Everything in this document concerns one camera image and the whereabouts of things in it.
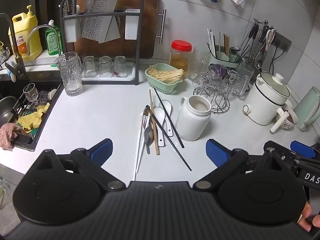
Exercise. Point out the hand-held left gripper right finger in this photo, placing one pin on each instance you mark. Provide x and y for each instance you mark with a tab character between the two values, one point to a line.
216	153

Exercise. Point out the white faucet nozzle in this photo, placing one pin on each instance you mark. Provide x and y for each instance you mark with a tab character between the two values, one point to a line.
12	76

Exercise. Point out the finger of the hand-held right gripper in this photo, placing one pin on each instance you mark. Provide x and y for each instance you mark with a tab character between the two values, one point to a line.
302	148
305	163

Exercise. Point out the white electric cooking pot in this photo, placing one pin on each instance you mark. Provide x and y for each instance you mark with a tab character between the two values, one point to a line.
262	105

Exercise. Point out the person's right hand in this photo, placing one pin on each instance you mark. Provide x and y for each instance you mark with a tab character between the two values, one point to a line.
306	217

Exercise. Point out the dark grey knife rack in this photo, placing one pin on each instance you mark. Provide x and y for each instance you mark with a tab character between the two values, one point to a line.
138	67

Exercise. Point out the steel cleaver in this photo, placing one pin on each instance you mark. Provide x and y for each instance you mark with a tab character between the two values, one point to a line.
96	25

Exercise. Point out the row of hanging kitchen utensils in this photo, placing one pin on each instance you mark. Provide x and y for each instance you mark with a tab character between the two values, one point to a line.
253	33

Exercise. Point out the copper spoon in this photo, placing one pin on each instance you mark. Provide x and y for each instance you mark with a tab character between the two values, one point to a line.
147	110

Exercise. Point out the bundle of mixed chopsticks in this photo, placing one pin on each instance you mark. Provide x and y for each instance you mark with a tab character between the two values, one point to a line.
226	45

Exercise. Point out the white rack container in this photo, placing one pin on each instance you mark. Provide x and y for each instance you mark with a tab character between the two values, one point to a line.
71	31
132	27

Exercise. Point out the black chopstick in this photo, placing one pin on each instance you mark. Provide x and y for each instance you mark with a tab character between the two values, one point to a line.
163	108
175	148

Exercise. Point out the metal spoon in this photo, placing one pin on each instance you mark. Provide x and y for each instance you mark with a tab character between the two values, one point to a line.
149	136

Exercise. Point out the wine glass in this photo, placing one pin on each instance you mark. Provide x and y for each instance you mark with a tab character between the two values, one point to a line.
30	91

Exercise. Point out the pink cloth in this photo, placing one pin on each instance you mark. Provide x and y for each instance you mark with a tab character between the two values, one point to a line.
8	135

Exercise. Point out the black kitchen sink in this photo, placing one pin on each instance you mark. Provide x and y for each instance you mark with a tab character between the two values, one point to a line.
27	142

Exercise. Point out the enoki mushrooms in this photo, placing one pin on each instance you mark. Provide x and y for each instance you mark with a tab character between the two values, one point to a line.
167	76

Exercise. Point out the white drip tray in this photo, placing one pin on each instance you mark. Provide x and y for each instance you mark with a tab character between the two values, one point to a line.
130	70

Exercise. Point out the yellow detergent bottle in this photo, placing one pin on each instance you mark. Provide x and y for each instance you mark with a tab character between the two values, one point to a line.
25	30

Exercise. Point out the textured glass pitcher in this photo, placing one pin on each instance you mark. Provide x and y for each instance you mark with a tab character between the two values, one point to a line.
71	80

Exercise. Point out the wall socket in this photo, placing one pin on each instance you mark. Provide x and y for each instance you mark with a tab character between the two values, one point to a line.
283	42

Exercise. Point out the yellow cloth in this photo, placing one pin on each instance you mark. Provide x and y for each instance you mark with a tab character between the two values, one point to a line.
32	120

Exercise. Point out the plastic jar red lid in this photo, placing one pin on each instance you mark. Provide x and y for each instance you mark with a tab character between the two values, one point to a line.
180	57

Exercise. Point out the white ceramic jar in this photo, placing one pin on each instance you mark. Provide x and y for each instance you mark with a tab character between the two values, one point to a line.
192	122

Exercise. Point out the green plastic basket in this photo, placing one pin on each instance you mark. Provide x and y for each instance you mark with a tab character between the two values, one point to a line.
160	87

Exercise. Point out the green dish soap bottle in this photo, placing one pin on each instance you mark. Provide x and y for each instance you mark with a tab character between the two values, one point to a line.
53	42

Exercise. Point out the textured glass mug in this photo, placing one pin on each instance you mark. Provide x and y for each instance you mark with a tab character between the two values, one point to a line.
245	80
198	62

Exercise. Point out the tall kitchen faucet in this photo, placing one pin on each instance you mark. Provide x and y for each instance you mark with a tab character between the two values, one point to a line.
15	45

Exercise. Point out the purple cup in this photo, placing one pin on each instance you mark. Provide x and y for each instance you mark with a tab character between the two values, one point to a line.
218	70

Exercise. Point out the wooden cutting board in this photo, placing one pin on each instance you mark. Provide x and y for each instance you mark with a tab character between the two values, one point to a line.
147	30

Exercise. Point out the green utensil holder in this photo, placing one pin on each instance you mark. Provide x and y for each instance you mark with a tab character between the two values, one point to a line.
221	55

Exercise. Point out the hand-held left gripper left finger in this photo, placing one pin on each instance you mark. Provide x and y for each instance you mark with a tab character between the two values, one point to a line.
100	152

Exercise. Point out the curved steel faucet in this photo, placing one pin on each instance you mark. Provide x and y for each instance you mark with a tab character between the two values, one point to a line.
43	26

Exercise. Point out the dark frying pan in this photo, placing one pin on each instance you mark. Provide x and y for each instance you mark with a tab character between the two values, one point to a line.
6	115

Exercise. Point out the pale green electric kettle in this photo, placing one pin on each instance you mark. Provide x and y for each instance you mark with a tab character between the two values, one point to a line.
308	107

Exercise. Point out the wooden chopstick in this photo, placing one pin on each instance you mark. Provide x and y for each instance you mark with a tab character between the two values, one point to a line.
156	145

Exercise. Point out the clear drinking glass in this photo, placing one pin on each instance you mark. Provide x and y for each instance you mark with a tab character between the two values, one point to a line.
120	67
105	67
89	67

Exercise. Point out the white ceramic spoon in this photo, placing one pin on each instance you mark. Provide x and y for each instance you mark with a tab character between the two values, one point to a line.
158	113
166	105

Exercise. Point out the steel wool scrubber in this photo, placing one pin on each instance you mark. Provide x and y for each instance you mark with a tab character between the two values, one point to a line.
45	96

